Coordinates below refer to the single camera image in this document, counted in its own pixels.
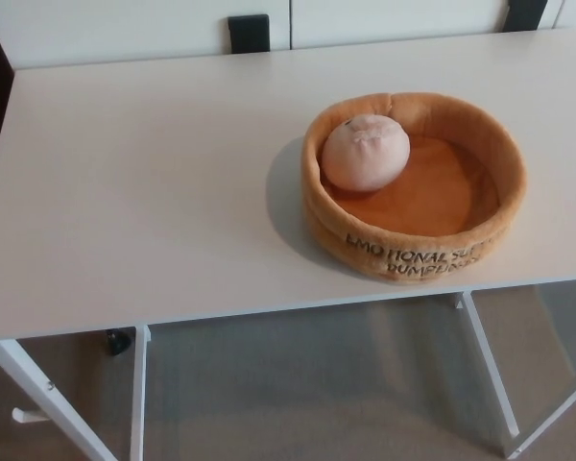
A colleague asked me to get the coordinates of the beige plush dumpling toy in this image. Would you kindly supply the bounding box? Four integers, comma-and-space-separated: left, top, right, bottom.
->
321, 113, 411, 194

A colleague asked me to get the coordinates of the orange round plush basket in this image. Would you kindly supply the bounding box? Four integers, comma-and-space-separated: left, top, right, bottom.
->
302, 91, 530, 287

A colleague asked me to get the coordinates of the small black floor object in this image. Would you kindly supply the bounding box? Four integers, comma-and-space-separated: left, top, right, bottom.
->
106, 329, 131, 357

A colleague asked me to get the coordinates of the white peg on table leg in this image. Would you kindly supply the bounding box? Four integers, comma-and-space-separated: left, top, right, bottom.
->
11, 406, 47, 425

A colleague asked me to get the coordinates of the white metal table leg frame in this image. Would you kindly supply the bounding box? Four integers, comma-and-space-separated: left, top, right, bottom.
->
452, 289, 576, 458
0, 325, 153, 461

